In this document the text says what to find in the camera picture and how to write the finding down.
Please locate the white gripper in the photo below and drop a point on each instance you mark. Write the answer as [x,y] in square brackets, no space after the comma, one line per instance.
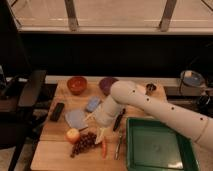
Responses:
[105,114]

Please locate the dark grape bunch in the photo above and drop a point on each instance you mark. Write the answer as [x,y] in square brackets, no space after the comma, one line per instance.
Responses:
[85,142]

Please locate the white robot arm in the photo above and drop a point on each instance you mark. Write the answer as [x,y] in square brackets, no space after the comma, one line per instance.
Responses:
[193,125]

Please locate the small metal cup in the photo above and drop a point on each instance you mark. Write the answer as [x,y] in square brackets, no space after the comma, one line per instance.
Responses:
[150,88]

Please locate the blue-grey cloth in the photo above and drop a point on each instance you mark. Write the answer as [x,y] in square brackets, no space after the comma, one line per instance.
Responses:
[76,119]

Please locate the yellow-red apple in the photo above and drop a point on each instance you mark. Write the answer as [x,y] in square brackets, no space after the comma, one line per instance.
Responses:
[73,135]

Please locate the blue sponge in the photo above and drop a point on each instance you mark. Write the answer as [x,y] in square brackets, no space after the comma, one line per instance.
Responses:
[92,104]

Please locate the purple bowl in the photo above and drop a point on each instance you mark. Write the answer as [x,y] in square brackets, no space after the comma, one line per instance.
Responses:
[105,84]

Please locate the black rectangular block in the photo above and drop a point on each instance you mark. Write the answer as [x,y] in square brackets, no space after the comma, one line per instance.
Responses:
[57,112]

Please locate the green plastic tray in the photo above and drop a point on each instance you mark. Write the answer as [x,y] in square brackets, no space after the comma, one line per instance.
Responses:
[152,146]

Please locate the red-orange bowl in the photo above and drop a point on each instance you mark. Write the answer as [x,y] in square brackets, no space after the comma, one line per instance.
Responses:
[77,85]

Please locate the black office chair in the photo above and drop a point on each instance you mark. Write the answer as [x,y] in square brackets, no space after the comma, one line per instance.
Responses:
[17,101]

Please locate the blue bowl with dark rim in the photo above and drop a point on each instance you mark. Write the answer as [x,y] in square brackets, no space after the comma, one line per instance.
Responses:
[192,78]

